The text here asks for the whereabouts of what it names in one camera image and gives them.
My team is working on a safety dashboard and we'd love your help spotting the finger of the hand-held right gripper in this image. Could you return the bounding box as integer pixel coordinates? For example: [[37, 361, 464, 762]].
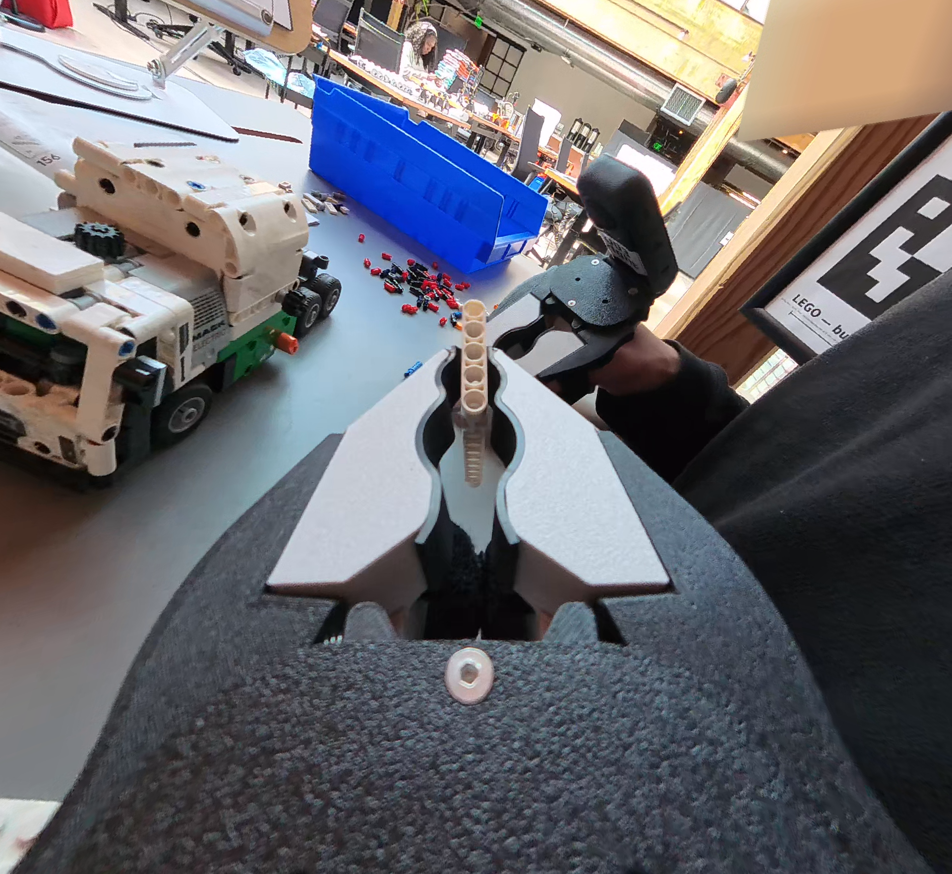
[[491, 271, 557, 339], [494, 309, 596, 378]]

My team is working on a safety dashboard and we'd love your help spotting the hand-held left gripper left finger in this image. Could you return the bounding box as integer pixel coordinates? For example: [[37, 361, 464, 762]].
[[265, 347, 461, 639]]

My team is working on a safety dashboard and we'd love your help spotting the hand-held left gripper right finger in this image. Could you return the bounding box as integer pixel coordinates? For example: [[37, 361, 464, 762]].
[[485, 349, 672, 638]]

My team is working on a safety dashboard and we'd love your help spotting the white lego panel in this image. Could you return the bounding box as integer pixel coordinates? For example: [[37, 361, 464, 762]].
[[450, 299, 493, 490]]

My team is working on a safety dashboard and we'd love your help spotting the person's right forearm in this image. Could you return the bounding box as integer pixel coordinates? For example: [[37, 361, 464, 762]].
[[595, 342, 752, 484]]

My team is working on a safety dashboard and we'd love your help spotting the white green lego truck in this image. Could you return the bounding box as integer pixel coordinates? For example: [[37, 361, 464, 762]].
[[0, 136, 343, 492]]

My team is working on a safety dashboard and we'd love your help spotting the person's right hand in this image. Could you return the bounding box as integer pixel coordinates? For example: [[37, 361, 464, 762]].
[[569, 327, 682, 406]]

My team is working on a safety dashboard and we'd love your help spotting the pile of red black pins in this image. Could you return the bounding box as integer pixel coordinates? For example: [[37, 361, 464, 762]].
[[359, 233, 473, 328]]

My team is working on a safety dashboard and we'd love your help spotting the blue plastic bin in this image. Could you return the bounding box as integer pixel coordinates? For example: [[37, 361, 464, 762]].
[[308, 74, 551, 274]]

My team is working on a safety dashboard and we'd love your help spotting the black framed tag sign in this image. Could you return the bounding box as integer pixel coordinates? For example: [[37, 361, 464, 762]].
[[740, 111, 952, 365]]

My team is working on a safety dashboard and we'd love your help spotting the background work table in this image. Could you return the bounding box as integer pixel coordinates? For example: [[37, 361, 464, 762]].
[[327, 48, 477, 131]]

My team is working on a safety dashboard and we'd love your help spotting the black office chair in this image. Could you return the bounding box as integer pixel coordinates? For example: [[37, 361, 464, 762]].
[[353, 9, 406, 71], [311, 0, 357, 49]]

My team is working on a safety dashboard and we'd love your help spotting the beige board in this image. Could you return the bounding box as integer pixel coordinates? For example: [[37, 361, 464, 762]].
[[740, 0, 952, 142]]

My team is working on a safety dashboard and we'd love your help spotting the wooden partition frame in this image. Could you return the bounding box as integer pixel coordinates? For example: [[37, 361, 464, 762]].
[[654, 89, 938, 384]]

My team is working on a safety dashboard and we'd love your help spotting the metal ventilation duct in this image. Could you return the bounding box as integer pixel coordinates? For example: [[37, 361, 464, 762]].
[[416, 0, 789, 176]]

